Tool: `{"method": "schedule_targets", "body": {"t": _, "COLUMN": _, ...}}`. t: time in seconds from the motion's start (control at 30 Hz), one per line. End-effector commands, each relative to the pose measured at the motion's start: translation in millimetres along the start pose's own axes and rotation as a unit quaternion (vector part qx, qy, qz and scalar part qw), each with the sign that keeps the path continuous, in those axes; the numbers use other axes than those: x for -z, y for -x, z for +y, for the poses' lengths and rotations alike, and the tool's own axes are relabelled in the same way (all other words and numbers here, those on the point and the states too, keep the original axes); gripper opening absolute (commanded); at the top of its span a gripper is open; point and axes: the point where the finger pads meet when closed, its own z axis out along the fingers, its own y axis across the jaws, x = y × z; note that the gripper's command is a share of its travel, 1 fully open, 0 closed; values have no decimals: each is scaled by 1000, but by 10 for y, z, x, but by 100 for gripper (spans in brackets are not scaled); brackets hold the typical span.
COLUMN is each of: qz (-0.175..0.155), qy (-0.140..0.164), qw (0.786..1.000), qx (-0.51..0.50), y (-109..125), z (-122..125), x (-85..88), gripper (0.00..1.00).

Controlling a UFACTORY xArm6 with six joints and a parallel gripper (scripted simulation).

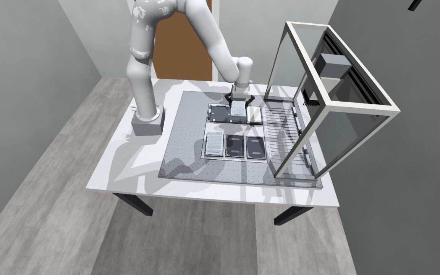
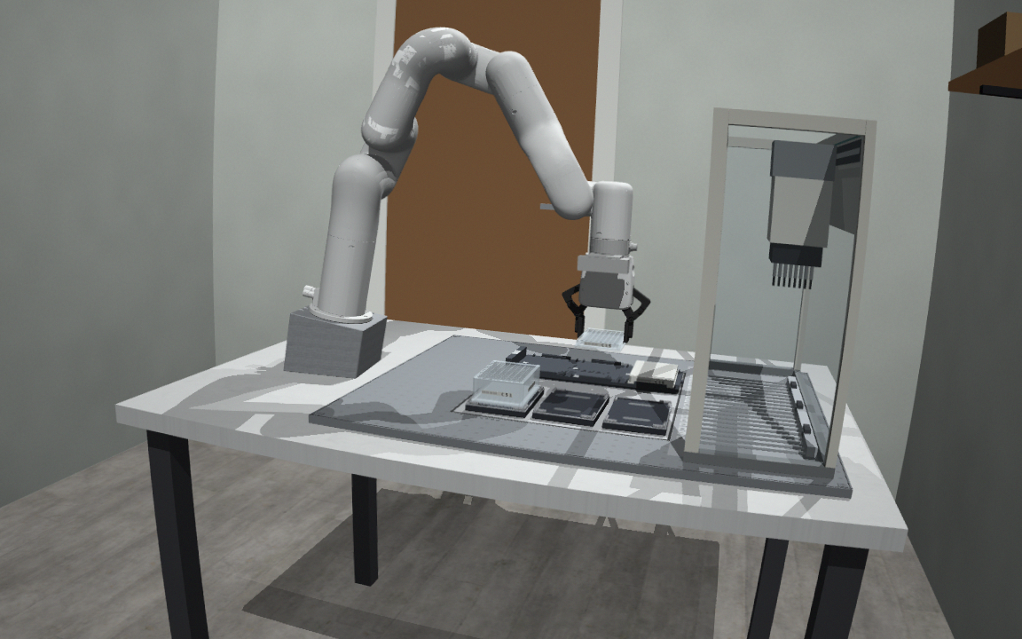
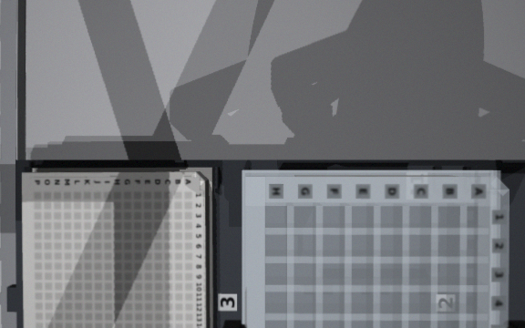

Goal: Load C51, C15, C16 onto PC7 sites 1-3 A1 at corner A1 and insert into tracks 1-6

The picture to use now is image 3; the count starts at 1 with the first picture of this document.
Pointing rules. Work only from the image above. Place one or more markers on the dark grey plate carrier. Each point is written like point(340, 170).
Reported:
point(227, 216)

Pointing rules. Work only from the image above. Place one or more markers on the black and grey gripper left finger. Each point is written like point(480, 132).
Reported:
point(233, 324)

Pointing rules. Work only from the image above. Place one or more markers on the grey well plate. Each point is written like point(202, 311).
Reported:
point(462, 280)

